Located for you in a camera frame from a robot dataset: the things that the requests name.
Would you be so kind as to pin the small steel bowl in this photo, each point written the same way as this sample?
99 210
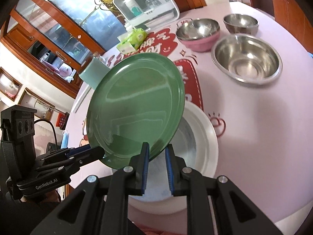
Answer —
240 20

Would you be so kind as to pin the blue face mask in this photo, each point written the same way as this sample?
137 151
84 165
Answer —
64 139

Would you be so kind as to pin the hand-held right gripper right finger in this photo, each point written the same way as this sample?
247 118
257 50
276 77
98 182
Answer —
168 169

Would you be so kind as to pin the green plate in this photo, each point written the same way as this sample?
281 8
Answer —
134 102

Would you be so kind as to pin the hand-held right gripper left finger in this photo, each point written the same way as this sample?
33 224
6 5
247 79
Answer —
146 166

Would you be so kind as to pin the wooden framed wall niche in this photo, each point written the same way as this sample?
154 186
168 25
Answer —
9 85
36 105

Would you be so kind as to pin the pink steel bowl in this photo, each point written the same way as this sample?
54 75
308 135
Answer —
203 41

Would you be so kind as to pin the white clear storage box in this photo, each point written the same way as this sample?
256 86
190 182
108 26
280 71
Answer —
168 9

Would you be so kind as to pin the teal canister with brown lid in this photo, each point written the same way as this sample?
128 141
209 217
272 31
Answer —
91 72

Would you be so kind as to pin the red basket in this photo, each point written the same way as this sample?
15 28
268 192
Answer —
61 120

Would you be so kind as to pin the small glass bottle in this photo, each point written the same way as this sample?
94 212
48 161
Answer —
96 55

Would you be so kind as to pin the white bottle with green label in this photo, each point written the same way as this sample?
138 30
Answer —
130 6

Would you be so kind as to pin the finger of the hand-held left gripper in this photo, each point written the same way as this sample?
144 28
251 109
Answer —
90 155
78 150

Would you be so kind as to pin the wooden wall cabinet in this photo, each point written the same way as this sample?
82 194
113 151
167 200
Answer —
288 0

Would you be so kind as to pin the clear plastic bottle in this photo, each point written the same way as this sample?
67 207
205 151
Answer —
149 3

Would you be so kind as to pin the green tissue pack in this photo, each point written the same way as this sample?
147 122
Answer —
135 38

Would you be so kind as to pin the wooden framed glass door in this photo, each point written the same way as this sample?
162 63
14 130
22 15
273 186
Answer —
17 33
73 2

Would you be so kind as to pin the large steel bowl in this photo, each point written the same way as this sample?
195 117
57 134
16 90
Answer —
247 58

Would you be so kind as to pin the large white plate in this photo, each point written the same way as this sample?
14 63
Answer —
210 146

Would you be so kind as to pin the person's left forearm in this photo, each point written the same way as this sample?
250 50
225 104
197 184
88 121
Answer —
24 215

